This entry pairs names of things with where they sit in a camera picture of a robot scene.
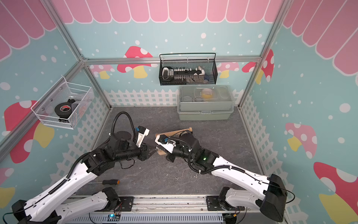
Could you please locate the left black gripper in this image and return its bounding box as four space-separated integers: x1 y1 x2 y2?
115 142 158 162

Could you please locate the wooden jewelry display stand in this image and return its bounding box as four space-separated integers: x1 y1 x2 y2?
155 127 193 156

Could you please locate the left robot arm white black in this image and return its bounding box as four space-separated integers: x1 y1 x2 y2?
10 112 155 224

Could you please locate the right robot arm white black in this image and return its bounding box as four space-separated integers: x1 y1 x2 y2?
155 130 292 222

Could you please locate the green plastic storage box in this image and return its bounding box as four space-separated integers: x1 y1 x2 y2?
177 85 235 121

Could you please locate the yellow black screwdriver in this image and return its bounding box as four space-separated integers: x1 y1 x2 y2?
89 179 120 185

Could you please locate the yellow item in box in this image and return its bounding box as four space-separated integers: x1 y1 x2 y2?
200 88 213 99

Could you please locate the white black device in basket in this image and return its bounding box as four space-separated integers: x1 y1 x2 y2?
159 67 205 83

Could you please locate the green circuit board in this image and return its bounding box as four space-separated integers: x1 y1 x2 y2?
107 214 121 222

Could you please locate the black tape roll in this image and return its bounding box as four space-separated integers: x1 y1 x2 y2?
55 102 72 119

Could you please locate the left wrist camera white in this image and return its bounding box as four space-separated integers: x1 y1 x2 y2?
136 126 150 147

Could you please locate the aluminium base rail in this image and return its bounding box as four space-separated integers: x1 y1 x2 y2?
68 195 274 224

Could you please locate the black wire mesh basket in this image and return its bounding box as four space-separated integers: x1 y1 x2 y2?
158 53 218 85

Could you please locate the white wire basket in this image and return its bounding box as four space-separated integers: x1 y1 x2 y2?
31 77 95 130

